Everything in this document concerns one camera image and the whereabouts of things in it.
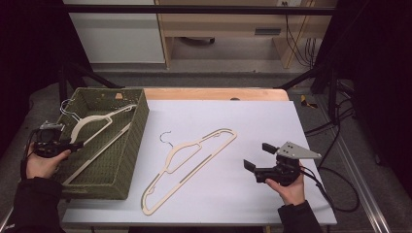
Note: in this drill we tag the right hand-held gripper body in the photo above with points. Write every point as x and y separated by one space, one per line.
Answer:
285 168

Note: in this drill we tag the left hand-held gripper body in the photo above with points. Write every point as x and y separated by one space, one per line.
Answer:
48 144

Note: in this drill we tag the beige plastic clothes hanger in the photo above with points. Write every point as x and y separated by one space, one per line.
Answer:
181 147
94 119

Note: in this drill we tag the green woven basket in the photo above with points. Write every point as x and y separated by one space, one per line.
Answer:
129 155

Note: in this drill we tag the person's left hand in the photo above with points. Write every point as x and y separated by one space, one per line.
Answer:
40 166

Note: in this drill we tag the person's right hand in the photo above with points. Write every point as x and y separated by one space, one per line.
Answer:
291 194

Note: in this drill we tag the white table cover sheet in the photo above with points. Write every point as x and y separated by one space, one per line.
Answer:
259 123

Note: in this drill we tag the yellow and black floor object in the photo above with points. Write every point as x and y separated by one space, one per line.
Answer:
306 102

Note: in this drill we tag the black stand legs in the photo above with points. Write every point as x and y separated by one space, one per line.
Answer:
333 93
97 77

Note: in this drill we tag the black curtain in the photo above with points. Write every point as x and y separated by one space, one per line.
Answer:
29 64
372 64

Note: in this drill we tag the white cabinet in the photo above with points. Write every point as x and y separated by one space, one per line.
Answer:
116 35

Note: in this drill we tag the light wooden desk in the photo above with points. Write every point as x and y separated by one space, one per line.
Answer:
226 27

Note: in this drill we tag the aluminium floor rail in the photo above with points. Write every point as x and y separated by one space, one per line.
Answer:
372 210

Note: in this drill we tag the black horizontal frame bar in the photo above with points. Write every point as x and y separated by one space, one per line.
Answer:
194 9

